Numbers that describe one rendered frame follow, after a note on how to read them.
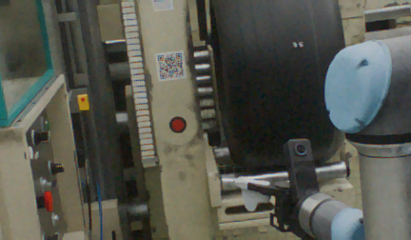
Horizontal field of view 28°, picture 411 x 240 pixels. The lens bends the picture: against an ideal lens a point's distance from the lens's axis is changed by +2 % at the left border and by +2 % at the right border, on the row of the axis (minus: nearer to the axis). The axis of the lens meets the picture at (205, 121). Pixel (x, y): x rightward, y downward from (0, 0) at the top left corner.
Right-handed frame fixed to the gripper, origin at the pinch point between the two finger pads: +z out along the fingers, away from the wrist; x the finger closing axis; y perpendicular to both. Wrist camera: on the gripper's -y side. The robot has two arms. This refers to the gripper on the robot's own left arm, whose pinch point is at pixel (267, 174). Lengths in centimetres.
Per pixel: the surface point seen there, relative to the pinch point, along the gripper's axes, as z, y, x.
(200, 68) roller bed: 95, -11, 20
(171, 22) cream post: 59, -27, -1
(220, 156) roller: 76, 13, 20
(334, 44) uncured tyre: 30.4, -23.1, 30.6
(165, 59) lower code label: 60, -17, -2
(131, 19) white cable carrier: 66, -27, -10
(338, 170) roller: 40, 11, 39
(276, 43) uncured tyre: 34.0, -23.3, 17.1
